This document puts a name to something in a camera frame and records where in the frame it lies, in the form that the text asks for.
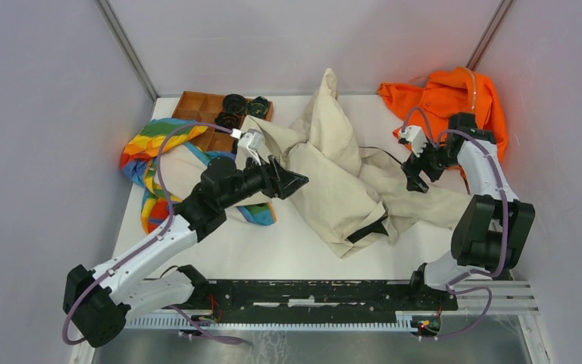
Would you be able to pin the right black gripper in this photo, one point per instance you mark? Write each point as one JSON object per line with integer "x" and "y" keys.
{"x": 414, "y": 183}

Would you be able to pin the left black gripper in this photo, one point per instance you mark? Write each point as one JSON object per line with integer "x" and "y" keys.
{"x": 277, "y": 180}

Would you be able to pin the beige zip jacket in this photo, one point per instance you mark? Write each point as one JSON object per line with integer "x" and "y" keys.
{"x": 354, "y": 195}

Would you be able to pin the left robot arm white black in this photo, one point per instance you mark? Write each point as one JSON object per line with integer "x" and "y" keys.
{"x": 100, "y": 301}

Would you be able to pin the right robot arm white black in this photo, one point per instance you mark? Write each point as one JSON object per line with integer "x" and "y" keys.
{"x": 492, "y": 231}

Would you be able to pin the orange jacket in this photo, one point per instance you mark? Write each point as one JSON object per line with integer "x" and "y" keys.
{"x": 447, "y": 93}

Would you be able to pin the black rolled sock far right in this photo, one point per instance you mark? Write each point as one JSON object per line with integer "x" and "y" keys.
{"x": 258, "y": 107}

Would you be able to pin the black rolled sock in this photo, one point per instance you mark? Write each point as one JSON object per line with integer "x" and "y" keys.
{"x": 229, "y": 120}
{"x": 234, "y": 104}
{"x": 258, "y": 107}

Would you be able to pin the black rolled sock middle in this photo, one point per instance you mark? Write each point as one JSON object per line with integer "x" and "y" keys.
{"x": 229, "y": 120}

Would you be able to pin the black rolled sock far left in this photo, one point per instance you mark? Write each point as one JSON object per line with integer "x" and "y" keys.
{"x": 234, "y": 104}

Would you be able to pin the brown wooden compartment tray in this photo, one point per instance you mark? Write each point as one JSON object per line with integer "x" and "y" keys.
{"x": 204, "y": 107}

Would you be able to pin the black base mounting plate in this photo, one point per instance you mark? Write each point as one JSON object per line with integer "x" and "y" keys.
{"x": 315, "y": 302}

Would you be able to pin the rainbow striped garment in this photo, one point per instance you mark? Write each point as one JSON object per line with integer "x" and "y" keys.
{"x": 163, "y": 151}

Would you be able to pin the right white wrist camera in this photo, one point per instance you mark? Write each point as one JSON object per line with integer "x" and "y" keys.
{"x": 414, "y": 137}

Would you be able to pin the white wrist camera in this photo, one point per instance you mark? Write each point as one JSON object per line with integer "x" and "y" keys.
{"x": 248, "y": 143}
{"x": 414, "y": 137}

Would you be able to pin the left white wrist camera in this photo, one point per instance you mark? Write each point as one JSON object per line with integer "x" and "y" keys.
{"x": 248, "y": 143}

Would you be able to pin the aluminium frame rail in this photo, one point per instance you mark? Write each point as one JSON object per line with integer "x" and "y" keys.
{"x": 475, "y": 297}

